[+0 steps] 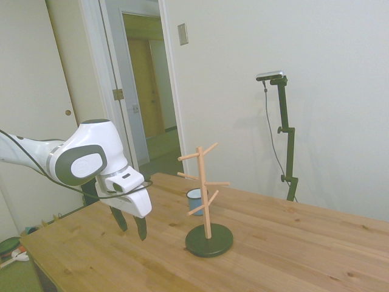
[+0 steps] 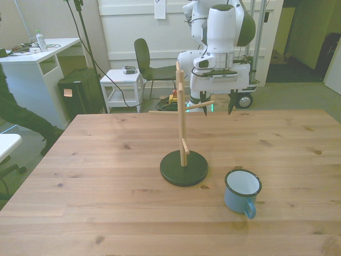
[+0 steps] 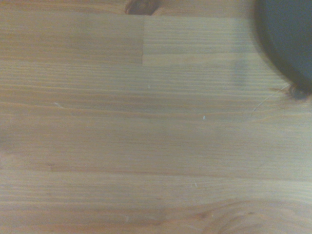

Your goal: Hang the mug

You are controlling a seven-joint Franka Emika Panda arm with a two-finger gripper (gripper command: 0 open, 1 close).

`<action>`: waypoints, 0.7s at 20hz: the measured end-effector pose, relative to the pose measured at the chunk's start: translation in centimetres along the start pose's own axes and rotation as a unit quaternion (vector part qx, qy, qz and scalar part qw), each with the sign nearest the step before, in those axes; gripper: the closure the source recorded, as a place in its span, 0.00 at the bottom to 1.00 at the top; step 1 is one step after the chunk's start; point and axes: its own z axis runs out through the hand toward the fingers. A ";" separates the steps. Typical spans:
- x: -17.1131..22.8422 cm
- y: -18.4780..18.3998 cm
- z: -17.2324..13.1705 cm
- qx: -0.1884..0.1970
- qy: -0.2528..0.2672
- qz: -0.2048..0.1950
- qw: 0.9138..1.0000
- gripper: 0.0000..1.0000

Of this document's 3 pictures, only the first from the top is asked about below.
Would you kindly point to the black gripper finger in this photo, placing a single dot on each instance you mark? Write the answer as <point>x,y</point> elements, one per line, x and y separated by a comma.
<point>141,228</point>
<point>121,219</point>

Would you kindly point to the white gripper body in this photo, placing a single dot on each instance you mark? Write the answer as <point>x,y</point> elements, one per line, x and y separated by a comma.
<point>136,203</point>

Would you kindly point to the blue enamel mug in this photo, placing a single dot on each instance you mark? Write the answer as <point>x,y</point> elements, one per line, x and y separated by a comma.
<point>192,203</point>

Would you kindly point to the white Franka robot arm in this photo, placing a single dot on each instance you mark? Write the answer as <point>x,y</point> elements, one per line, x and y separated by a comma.
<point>91,137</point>

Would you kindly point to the wooden mug tree black base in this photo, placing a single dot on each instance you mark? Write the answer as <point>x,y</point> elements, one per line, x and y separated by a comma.
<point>209,247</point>

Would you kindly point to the white open door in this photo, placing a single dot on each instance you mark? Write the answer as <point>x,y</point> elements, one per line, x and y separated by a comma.
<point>133,137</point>

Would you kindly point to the white floor brush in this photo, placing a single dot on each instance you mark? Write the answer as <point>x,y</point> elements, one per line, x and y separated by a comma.
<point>21,256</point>

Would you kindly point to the brass door hinge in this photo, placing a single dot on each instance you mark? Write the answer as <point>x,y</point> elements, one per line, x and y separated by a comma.
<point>118,94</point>

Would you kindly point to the brown wooden door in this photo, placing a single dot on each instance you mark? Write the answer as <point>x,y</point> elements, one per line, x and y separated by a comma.
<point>143,91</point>

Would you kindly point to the green bowl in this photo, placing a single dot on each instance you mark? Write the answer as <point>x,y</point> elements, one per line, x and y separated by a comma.
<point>9,245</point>

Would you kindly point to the white door with knob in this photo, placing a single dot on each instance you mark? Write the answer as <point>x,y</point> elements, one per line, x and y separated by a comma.
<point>67,61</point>

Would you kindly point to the black jointed camera stand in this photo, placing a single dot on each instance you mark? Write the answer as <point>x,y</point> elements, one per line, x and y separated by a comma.
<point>291,152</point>

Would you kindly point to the beige wall switch plate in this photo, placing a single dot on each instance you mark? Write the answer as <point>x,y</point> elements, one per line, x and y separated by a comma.
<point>182,34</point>

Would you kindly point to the grey camera on stand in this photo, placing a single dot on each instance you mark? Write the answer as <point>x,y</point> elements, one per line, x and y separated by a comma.
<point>270,75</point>

